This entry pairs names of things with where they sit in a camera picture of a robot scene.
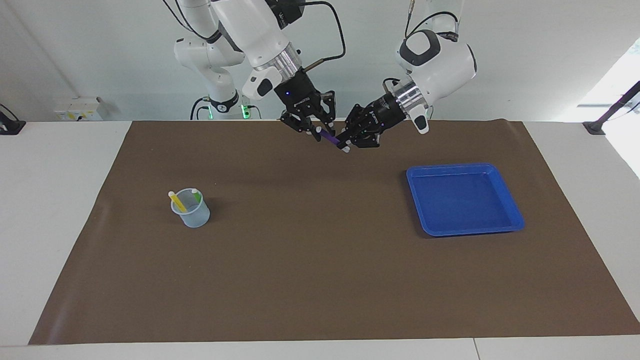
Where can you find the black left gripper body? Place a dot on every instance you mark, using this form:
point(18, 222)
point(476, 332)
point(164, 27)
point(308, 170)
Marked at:
point(385, 114)

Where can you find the purple pen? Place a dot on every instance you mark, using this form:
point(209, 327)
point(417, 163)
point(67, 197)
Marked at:
point(330, 138)

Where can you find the white wall socket box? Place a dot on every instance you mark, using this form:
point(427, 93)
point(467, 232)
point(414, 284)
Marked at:
point(75, 112)

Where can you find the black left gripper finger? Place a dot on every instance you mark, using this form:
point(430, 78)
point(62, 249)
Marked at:
point(360, 117)
point(370, 140)

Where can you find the translucent plastic cup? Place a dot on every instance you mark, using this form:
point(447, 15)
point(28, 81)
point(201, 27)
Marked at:
point(195, 217)

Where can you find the black table clamp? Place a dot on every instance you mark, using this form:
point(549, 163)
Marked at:
point(12, 127)

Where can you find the green pen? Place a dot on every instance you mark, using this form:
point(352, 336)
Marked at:
point(197, 196)

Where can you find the yellow pen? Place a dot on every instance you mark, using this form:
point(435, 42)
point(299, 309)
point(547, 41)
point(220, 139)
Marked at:
point(175, 199)

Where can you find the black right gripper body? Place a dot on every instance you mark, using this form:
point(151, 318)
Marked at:
point(297, 95)

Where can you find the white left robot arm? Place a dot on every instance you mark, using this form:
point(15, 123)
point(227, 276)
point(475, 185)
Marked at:
point(445, 60)

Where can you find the blue plastic tray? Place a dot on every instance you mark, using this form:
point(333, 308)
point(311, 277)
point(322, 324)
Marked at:
point(465, 200)

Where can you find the black stand with pole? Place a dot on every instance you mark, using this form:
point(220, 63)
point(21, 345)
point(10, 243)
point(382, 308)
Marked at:
point(595, 127)

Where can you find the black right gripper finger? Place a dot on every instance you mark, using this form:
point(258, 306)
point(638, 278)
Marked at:
point(300, 124)
point(330, 107)

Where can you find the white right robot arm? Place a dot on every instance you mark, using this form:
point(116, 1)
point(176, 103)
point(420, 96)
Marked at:
point(250, 25)

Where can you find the brown table mat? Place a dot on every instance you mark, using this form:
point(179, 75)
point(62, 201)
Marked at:
point(320, 260)

